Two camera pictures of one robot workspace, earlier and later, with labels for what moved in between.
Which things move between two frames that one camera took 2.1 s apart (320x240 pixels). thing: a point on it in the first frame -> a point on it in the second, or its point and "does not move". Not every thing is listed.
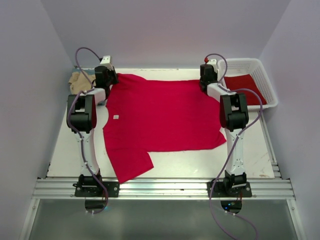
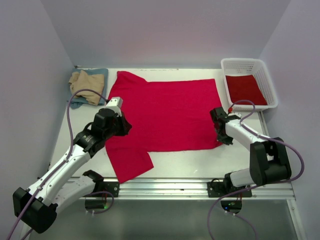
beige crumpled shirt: (79, 82) does not move
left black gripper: (114, 75) -> (125, 125)
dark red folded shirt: (245, 81) does not move
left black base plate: (112, 187) does not move
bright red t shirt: (144, 115) does not move
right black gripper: (215, 74) -> (226, 141)
